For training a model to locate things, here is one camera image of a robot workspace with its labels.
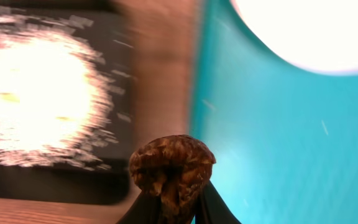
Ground black tray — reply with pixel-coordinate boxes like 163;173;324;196
0;1;134;205

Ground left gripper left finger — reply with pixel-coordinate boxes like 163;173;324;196
117;192;161;224

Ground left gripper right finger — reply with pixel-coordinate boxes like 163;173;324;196
195;181;241;224

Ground teal plastic tray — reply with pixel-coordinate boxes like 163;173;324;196
190;1;358;223

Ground large pink plate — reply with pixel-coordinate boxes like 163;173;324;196
231;0;358;76

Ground white rice pile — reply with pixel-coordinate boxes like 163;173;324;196
0;6;131;171

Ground brown food scrap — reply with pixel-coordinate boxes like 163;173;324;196
129;134;216;224

